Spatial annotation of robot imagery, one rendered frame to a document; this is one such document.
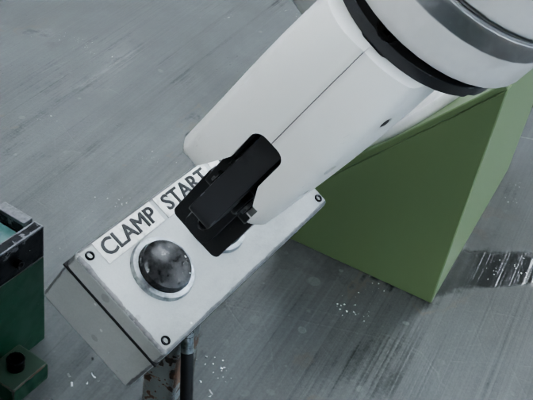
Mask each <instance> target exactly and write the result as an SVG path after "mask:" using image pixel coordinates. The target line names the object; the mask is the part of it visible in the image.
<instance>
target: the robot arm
mask: <svg viewBox="0 0 533 400"><path fill-rule="evenodd" d="M292 1H293V3H294V5H295V6H296V7H297V9H298V10H299V12H300V13H301V16H300V17H299V18H298V19H297V20H296V21H295V22H294V23H293V24H292V25H291V26H290V27H289V28H288V29H287V30H286V31H285V32H284V33H283V34H282V35H281V36H280V37H279V38H278V39H277V40H276V41H275V42H274V43H273V44H272V45H271V46H270V47H269V48H268V49H267V50H266V51H265V52H264V53H263V54H262V55H261V57H260V58H259V59H258V60H257V61H256V62H255V63H254V64H253V65H252V66H251V67H250V68H249V70H248V71H247V72H246V73H245V74H244V75H243V76H242V77H241V78H240V79H239V81H238V82H237V83H236V84H235V85H234V86H233V87H232V88H231V89H230V90H229V91H228V93H227V94H226V95H225V96H224V97H223V98H222V99H221V100H220V101H219V102H218V103H217V104H216V105H215V106H214V107H213V108H212V109H211V110H210V111H209V112H208V113H207V114H206V115H205V117H204V118H203V119H202V120H201V121H200V122H199V123H198V124H197V125H196V126H195V127H194V128H193V129H192V131H191V132H190V133H189V134H188V135H187V136H186V138H185V141H184V147H183V149H184V152H185V154H186V155H187V156H189V158H190V159H191V160H192V161H193V163H194V164H195V165H196V166H197V165H202V164H205V163H211V162H214V161H217V160H221V161H220V162H219V164H218V165H217V166H215V167H213V168H212V169H210V170H209V171H208V172H207V173H206V175H205V176H204V177H203V178H202V179H201V180H200V181H199V182H198V183H197V185H196V186H195V187H194V188H193V189H192V190H191V191H190V192H189V193H188V195H187V196H186V197H185V198H184V199H183V200H182V201H181V202H180V203H179V204H178V205H177V206H176V207H175V208H174V212H175V215H176V216H177V218H178V219H179V220H180V221H181V222H182V223H183V224H184V226H185V227H187V228H188V230H189V231H190V232H191V233H192V235H193V236H194V237H195V238H196V239H197V240H198V241H199V242H200V243H201V244H202V245H203V247H204V248H205V249H206V250H207V251H208V252H209V253H210V254H211V255H212V256H215V257H218V256H220V255H221V254H222V253H223V252H224V251H225V250H226V249H228V248H229V247H230V246H231V245H232V244H234V243H235V242H236V241H237V240H238V239H239V238H240V237H242V236H243V235H244V234H245V233H246V232H247V231H248V230H249V229H250V228H251V227H252V226H253V225H265V224H266V223H267V222H268V221H270V220H271V219H273V218H274V217H276V216H277V215H279V214H280V213H281V212H283V211H284V210H286V209H287V208H289V207H290V206H291V205H293V204H294V203H295V202H297V201H298V200H299V199H301V198H302V197H304V196H305V195H306V194H307V193H309V192H310V191H311V190H313V189H315V188H316V187H318V186H319V185H320V184H321V183H322V182H324V181H325V180H326V179H328V178H329V177H330V176H332V175H333V174H335V173H336V172H337V171H338V170H339V169H341V168H342V167H344V166H345V165H346V164H348V163H349V162H350V161H352V160H353V159H354V158H355V157H356V156H358V155H359V154H360V153H361V152H363V151H364V150H365V149H366V148H369V147H371V146H373V145H376V144H379V143H381V142H383V141H385V140H388V139H389V138H391V137H394V136H396V135H397V134H399V133H402V132H404V131H405V130H407V129H409V128H411V127H413V126H414V125H416V124H418V123H420V122H421V121H423V120H424V119H426V118H428V117H430V116H431V115H432V114H434V113H436V112H438V111H439V110H441V109H442V108H443V107H445V106H447V105H448V104H450V103H451V102H453V101H454V100H455V99H456V98H458V97H465V96H467V95H473V96H474V95H477V94H480V93H481V92H483V91H485V90H487V89H488V88H500V87H507V86H509V85H511V84H513V83H515V82H516V81H518V80H519V79H520V78H522V77H523V76H524V75H525V74H527V73H528V72H529V71H530V70H531V69H532V68H533V0H292Z"/></svg>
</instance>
